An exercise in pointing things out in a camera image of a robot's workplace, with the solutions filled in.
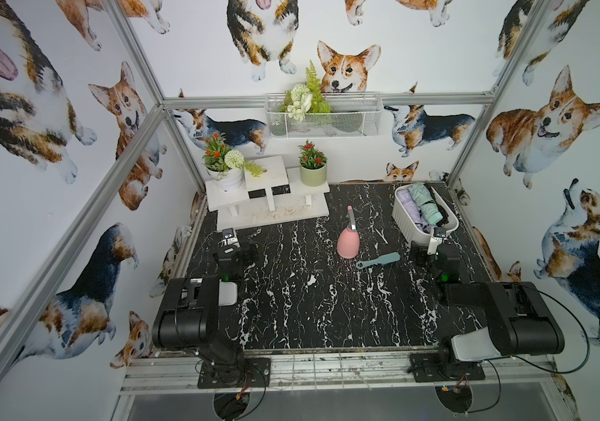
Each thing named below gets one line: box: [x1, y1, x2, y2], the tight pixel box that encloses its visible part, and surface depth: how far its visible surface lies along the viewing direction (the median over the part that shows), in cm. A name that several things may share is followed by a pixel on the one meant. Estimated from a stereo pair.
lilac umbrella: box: [396, 189, 431, 234], surface depth 97 cm
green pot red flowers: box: [297, 139, 328, 187], surface depth 95 cm
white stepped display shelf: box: [204, 155, 330, 231], surface depth 106 cm
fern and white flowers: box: [278, 59, 332, 122], surface depth 82 cm
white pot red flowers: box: [201, 132, 267, 193], surface depth 90 cm
